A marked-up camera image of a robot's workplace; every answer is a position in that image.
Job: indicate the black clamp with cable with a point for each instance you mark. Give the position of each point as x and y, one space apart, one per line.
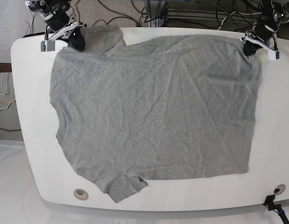
271 206

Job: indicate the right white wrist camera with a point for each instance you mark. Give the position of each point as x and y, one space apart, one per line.
47 46

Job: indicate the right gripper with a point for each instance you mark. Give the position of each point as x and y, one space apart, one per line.
71 32

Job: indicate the right table grommet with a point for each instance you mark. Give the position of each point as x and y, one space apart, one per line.
279 189

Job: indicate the aluminium table frame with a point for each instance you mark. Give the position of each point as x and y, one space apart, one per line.
158 14

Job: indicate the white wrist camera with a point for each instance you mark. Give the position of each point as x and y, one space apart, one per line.
47 46
273 55

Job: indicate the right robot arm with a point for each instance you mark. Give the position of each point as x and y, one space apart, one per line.
60 18

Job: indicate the grey t-shirt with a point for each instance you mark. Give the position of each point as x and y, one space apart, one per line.
173 107

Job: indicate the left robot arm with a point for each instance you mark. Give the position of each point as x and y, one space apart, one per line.
263 21

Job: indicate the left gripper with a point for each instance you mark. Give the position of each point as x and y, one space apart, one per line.
252 43

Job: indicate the table grommet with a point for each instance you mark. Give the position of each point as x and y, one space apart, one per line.
279 189
80 194

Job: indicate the left table grommet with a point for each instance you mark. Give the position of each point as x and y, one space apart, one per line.
80 194

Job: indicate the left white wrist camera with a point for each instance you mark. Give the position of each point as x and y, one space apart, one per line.
273 55

